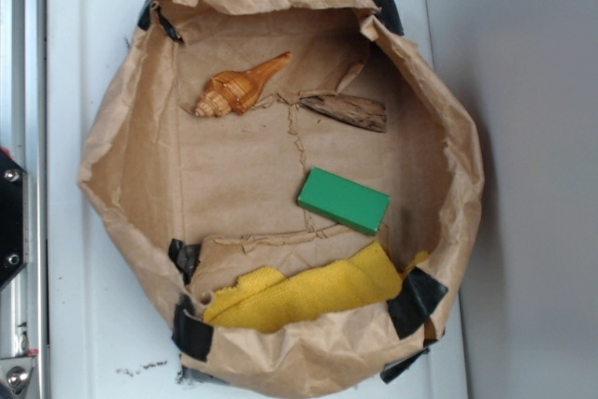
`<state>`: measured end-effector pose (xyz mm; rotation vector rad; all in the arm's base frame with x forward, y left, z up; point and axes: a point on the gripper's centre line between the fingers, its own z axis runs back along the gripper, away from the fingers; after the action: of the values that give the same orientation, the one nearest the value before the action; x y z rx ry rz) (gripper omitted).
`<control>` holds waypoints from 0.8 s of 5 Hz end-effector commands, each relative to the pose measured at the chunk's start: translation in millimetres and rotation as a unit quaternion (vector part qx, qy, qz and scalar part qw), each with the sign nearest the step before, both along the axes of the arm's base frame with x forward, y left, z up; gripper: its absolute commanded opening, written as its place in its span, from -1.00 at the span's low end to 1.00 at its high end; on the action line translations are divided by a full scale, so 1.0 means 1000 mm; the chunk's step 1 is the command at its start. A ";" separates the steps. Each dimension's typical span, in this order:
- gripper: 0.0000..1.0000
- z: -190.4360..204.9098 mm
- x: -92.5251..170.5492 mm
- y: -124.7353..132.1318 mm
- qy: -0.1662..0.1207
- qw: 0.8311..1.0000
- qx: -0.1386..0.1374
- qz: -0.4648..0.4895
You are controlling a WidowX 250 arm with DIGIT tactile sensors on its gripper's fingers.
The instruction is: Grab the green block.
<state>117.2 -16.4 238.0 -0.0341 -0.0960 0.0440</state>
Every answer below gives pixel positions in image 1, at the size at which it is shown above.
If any green rectangular block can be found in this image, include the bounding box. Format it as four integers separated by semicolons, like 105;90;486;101
297;167;391;235

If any brown paper bag basin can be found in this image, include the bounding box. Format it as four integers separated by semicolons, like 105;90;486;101
78;0;485;398

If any brown wood piece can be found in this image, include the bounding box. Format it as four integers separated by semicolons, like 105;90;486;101
299;94;387;133

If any orange conch seashell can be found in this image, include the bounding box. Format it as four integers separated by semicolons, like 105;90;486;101
193;51;292;118

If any yellow cloth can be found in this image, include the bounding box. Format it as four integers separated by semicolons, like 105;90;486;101
202;242;430;334

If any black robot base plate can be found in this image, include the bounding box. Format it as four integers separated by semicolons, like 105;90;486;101
0;147;29;291

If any aluminium frame rail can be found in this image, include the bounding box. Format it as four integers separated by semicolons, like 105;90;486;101
1;0;50;398

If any metal corner bracket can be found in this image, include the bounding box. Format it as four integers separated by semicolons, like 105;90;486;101
0;356;36;399

